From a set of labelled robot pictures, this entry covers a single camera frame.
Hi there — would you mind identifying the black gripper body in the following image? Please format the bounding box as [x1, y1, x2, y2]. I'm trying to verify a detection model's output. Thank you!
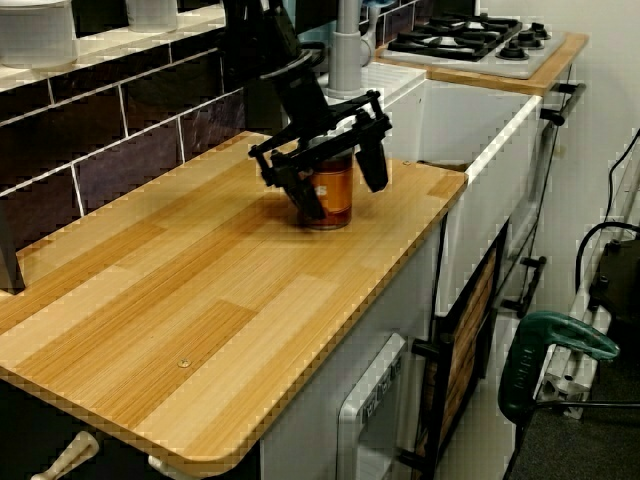
[248, 74, 393, 176]

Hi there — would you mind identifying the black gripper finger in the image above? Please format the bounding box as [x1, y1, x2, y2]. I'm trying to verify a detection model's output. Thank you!
[353, 132, 391, 194]
[272, 163, 329, 222]

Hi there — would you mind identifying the orange beans can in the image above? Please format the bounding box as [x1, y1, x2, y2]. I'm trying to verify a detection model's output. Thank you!
[296, 142, 357, 231]

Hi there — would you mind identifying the white toy sink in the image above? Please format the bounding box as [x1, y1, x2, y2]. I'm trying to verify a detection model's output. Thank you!
[359, 62, 545, 321]

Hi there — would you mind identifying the grey toy faucet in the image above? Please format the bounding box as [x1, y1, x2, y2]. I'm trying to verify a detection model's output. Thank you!
[326, 0, 377, 99]

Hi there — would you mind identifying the teal plastic bin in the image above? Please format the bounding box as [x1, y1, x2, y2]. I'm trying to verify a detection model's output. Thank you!
[294, 22, 334, 49]

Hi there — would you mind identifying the black toy stove top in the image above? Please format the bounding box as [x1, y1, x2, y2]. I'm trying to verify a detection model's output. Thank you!
[387, 13, 569, 81]

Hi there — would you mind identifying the wood panel oven door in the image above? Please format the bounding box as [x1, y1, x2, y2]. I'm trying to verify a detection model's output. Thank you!
[410, 219, 512, 472]

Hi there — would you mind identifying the dark tiled backsplash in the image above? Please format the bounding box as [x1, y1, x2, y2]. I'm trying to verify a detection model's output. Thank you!
[0, 19, 281, 266]

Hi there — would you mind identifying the white dishwasher panel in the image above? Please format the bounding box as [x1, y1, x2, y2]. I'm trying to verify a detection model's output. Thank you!
[336, 331, 409, 480]

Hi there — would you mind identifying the green power tool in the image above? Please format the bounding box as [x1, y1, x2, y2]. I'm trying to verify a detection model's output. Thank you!
[498, 310, 622, 424]

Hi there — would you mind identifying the black box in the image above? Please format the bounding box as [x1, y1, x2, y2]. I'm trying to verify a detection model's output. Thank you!
[586, 238, 640, 332]

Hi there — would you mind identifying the plain white plastic jar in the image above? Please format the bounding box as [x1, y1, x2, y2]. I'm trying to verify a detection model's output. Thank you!
[0, 0, 80, 72]

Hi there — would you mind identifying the black bar handle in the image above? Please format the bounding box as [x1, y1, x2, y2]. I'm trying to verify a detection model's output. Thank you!
[501, 255, 549, 318]
[538, 81, 587, 127]

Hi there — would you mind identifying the black cable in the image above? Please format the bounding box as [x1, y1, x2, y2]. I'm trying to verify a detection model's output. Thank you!
[573, 218, 640, 301]
[602, 126, 640, 224]

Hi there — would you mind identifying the aluminium frame rail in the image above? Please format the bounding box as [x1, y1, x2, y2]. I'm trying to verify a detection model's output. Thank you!
[541, 219, 640, 420]

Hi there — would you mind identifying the cream wooden knob handle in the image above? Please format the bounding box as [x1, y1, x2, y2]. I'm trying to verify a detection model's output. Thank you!
[28, 430, 101, 480]

